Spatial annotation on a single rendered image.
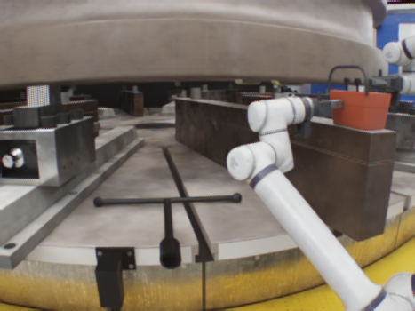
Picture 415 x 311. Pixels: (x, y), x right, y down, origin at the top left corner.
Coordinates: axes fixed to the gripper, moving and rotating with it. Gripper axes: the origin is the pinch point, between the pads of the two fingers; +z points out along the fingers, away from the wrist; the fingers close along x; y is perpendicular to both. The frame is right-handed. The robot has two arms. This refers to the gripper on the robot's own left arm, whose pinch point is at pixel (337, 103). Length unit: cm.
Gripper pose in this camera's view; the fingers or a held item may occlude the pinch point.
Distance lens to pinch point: 120.6
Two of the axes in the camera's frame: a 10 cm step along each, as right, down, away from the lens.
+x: -3.7, -2.0, 9.1
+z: 9.2, -1.9, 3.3
